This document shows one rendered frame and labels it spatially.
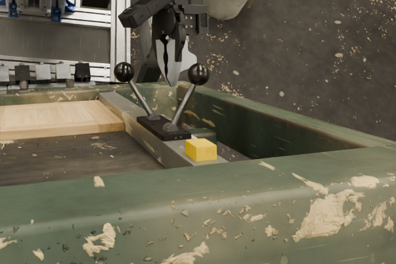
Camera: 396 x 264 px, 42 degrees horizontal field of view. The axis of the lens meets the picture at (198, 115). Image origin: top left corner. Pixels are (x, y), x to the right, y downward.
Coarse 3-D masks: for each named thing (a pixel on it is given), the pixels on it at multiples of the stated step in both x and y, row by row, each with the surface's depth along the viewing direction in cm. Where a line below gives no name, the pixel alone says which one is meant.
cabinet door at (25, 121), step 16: (0, 112) 131; (16, 112) 133; (32, 112) 132; (48, 112) 132; (64, 112) 131; (80, 112) 130; (96, 112) 128; (112, 112) 127; (0, 128) 108; (16, 128) 108; (32, 128) 108; (48, 128) 108; (64, 128) 109; (80, 128) 110; (96, 128) 111; (112, 128) 112
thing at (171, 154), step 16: (112, 96) 142; (128, 112) 113; (144, 112) 113; (128, 128) 109; (144, 128) 94; (144, 144) 95; (160, 144) 84; (176, 144) 80; (160, 160) 84; (176, 160) 75; (192, 160) 70; (208, 160) 70; (224, 160) 70
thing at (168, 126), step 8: (200, 64) 86; (192, 72) 85; (200, 72) 85; (208, 72) 86; (192, 80) 86; (200, 80) 85; (192, 88) 86; (184, 96) 87; (184, 104) 86; (176, 112) 87; (176, 120) 86; (168, 128) 85; (176, 128) 86
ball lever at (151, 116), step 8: (120, 64) 94; (128, 64) 94; (120, 72) 93; (128, 72) 93; (120, 80) 94; (128, 80) 94; (136, 88) 96; (136, 96) 96; (144, 104) 97; (152, 112) 98
